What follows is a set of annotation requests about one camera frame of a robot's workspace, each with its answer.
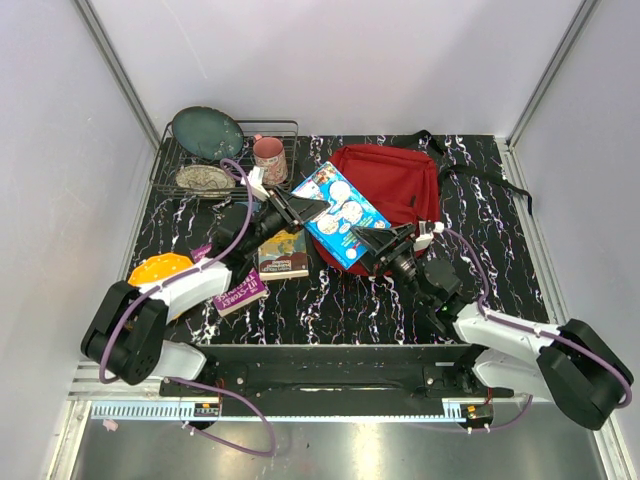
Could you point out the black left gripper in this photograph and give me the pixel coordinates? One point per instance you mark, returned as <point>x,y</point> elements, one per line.
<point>305,208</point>

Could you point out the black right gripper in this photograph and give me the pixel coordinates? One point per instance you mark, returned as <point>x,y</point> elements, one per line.
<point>375,239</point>

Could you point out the blue comic book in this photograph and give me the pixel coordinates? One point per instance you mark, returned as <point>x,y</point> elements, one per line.
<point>347,208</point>

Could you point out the yellow paperback book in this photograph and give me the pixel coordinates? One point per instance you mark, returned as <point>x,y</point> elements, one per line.
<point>283,257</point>

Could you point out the red student backpack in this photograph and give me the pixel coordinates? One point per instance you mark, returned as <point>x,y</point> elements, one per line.
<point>404,185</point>

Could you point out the purple treehouse book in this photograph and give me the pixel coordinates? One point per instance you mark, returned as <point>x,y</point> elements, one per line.
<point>248,291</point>

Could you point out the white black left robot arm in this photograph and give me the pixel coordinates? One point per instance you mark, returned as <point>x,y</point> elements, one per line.
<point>126,335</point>

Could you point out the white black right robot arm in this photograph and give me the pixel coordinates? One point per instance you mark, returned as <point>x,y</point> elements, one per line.
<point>569,365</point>

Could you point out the pink cartoon mug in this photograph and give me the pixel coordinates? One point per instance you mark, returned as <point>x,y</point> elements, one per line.
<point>269,154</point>

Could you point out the speckled beige small plate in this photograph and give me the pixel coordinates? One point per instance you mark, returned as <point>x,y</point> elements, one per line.
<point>204,180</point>

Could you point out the teal ceramic plate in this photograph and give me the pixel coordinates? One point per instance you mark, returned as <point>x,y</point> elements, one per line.
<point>207,133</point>

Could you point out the orange plastic plate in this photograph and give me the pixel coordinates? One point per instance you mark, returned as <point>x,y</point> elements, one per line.
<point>159,267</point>

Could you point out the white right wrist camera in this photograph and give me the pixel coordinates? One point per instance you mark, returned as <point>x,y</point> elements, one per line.
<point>426,232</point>

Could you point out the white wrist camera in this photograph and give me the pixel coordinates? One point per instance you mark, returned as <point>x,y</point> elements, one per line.
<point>426,232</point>
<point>255,181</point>

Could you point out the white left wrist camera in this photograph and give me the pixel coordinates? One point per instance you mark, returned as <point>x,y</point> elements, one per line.
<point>255,181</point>

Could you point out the dark wire dish rack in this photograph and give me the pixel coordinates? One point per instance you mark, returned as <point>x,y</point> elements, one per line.
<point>171,157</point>

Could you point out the aluminium frame rail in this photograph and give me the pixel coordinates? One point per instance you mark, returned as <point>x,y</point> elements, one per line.
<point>256,379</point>

